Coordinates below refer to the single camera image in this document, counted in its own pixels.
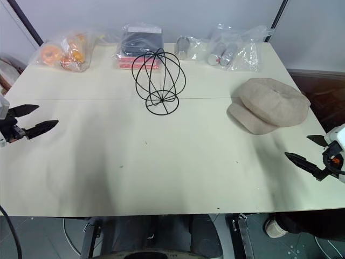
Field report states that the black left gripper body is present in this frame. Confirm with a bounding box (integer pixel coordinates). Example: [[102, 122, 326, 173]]
[[0, 114, 29, 144]]

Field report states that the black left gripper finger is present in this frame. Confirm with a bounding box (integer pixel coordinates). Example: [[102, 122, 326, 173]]
[[24, 120, 59, 140], [8, 104, 40, 119]]

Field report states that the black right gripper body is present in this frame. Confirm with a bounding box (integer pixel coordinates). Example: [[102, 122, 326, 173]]
[[322, 140, 345, 175]]

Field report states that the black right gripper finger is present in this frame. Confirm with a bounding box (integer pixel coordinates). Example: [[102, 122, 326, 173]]
[[306, 134, 328, 148], [284, 152, 331, 182]]

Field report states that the brown clutter pile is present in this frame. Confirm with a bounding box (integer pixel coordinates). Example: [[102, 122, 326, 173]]
[[0, 53, 24, 96]]

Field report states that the dark brown cabinet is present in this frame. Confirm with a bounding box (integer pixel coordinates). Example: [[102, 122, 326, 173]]
[[286, 69, 345, 133]]

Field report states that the beige newsboy cap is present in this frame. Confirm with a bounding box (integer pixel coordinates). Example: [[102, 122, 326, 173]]
[[226, 77, 311, 135]]

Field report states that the dark trouser leg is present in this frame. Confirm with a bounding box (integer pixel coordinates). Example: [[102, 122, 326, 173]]
[[276, 209, 345, 242]]

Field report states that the plastic bag with orange items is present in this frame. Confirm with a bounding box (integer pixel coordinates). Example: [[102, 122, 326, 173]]
[[28, 30, 105, 73]]

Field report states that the white shoe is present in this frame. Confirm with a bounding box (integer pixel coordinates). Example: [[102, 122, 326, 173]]
[[263, 215, 289, 238]]

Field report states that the black slanted pole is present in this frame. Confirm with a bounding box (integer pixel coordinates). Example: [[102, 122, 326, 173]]
[[265, 0, 289, 43], [5, 0, 44, 47]]

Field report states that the black table leg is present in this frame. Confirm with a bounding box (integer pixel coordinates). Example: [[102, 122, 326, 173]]
[[80, 217, 102, 259], [225, 214, 256, 259]]

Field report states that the red flat box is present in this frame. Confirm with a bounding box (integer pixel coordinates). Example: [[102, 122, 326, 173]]
[[116, 55, 162, 70]]

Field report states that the large clear plastic bag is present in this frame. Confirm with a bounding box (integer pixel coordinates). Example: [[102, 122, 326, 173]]
[[206, 23, 276, 73]]

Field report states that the bag with black pouch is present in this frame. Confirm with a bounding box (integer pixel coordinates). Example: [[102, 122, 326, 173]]
[[116, 23, 165, 59]]

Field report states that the small clear plastic bag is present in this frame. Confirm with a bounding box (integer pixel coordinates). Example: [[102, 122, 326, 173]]
[[175, 35, 209, 62]]

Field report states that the dark rounded shape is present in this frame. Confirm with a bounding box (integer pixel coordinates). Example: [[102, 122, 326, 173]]
[[101, 214, 225, 259]]

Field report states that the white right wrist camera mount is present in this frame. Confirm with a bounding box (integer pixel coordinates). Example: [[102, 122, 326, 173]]
[[324, 123, 345, 184]]

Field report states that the black cable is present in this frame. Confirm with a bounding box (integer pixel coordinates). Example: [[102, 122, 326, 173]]
[[0, 205, 23, 259]]

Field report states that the black wire head stand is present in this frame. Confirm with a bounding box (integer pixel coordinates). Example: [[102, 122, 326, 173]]
[[131, 47, 187, 117]]

